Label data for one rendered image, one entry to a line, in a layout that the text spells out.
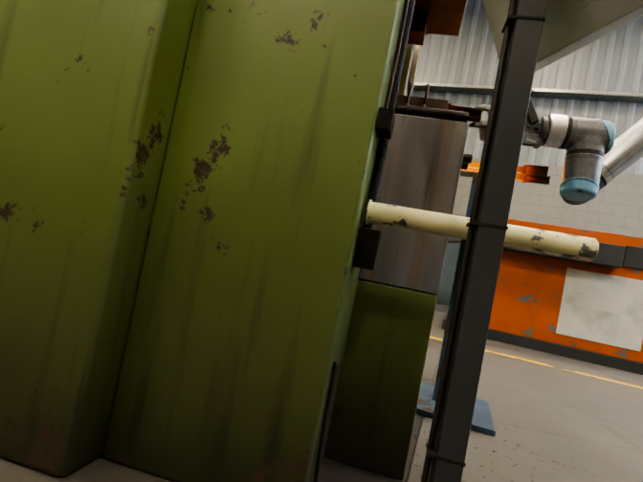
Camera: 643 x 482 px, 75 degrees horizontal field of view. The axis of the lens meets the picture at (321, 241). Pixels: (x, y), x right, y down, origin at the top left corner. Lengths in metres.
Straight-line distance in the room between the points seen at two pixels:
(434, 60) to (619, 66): 3.34
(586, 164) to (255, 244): 0.90
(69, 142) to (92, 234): 0.19
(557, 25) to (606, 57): 9.17
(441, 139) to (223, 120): 0.55
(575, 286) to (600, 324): 0.41
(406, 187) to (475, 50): 8.85
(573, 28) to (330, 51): 0.43
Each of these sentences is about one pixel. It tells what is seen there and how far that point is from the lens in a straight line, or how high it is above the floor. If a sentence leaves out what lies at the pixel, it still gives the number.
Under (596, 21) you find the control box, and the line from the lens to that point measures 0.81.
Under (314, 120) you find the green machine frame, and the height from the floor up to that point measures 0.78.
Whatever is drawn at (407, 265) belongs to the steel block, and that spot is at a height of 0.53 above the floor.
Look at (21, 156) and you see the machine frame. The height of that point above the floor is 0.59.
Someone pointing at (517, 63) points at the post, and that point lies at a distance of 0.75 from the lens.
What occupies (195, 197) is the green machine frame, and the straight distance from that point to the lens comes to 0.93.
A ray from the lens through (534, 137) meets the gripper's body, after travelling 1.35.
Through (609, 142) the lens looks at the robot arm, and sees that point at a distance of 1.38.
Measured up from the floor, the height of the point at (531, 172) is 1.00.
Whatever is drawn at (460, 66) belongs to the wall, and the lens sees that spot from 9.76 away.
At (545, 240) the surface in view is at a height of 0.62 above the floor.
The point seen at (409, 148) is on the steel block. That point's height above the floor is 0.83.
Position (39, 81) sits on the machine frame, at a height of 0.75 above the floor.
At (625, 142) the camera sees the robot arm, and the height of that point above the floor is 0.99.
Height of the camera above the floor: 0.51
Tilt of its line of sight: 2 degrees up
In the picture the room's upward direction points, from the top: 11 degrees clockwise
